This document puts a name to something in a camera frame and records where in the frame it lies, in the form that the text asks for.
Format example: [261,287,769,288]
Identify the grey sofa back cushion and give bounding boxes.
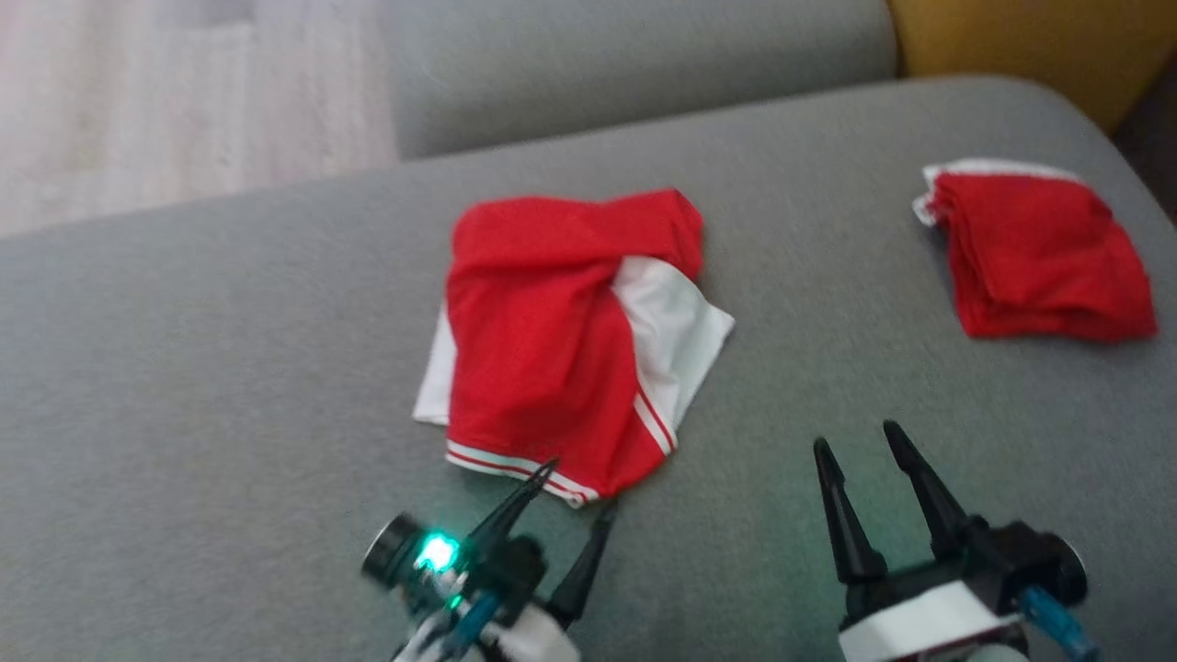
[382,0,897,162]

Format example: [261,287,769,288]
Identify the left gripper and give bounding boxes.
[361,458,619,662]

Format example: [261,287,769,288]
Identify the grey sofa seat cushion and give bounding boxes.
[0,75,1177,662]

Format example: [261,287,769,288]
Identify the blue-plug cable of left arm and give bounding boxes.
[440,593,503,661]

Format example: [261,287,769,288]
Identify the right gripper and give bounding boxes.
[813,420,1091,662]

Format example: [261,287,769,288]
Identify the red shorts with white stripe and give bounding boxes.
[912,158,1160,343]

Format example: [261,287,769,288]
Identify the blue-plug cable of right arm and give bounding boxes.
[1021,586,1100,662]

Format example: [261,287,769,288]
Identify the yellow cushion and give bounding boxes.
[887,0,1177,134]

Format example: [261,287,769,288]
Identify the blue-plug cable of arm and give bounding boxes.
[440,593,503,661]
[1021,586,1100,662]

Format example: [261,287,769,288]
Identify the red jersey with white sleeves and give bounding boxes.
[412,188,737,509]

